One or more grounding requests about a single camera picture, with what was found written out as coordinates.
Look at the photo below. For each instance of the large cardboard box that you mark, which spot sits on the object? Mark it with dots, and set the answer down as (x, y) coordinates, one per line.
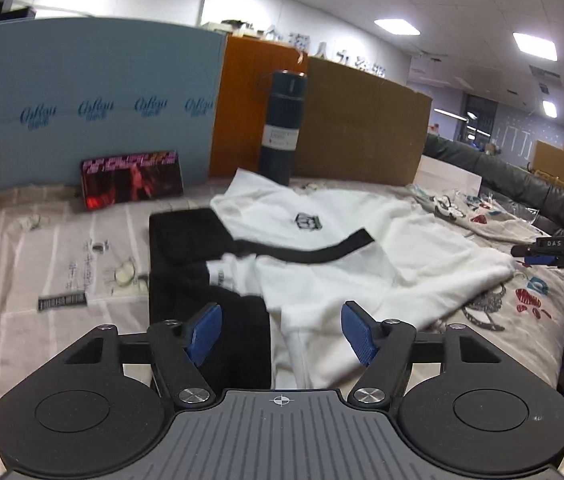
(557, 160)

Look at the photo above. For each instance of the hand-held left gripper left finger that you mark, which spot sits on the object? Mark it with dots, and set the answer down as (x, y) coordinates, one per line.
(204, 334)

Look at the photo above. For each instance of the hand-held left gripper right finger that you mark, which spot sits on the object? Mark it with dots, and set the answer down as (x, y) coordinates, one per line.
(360, 334)

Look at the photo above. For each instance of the brown cardboard sheet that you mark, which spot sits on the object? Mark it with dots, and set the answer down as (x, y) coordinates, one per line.
(362, 130)

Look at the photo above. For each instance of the black leather sofa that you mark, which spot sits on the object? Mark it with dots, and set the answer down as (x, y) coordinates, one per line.
(507, 180)

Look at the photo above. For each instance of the orange board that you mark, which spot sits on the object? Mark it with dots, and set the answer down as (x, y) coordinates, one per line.
(242, 110)

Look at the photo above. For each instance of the beige striped bed sheet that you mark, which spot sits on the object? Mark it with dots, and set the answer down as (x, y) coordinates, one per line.
(21, 270)

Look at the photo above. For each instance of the black garment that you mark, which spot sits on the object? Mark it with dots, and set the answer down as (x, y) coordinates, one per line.
(186, 280)

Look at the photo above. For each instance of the clear plastic bag with labels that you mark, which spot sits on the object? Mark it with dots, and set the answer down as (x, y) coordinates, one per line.
(96, 275)

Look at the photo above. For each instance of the dark window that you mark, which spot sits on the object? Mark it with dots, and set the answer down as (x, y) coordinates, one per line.
(480, 117)

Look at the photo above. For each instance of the dark blue thermos bottle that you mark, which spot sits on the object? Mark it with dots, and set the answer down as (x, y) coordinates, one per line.
(282, 125)

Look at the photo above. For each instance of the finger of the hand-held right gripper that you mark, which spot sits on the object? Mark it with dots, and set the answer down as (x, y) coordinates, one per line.
(542, 246)
(544, 260)

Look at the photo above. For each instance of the light blue foam board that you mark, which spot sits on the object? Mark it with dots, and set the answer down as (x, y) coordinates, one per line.
(86, 70)

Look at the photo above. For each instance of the crumpled clear plastic bag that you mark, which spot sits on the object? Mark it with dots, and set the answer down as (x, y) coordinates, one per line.
(502, 207)

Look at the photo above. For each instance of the ceiling light panel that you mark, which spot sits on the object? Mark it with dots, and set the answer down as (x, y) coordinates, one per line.
(397, 27)
(548, 108)
(535, 45)

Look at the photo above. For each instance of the printed cartoon cloth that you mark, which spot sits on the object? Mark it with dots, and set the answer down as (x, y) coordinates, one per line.
(522, 305)

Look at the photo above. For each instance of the white t-shirt with black stripe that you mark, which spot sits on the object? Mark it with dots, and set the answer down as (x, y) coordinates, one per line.
(362, 270)

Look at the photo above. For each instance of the white box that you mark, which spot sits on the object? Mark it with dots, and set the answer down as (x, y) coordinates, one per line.
(449, 175)

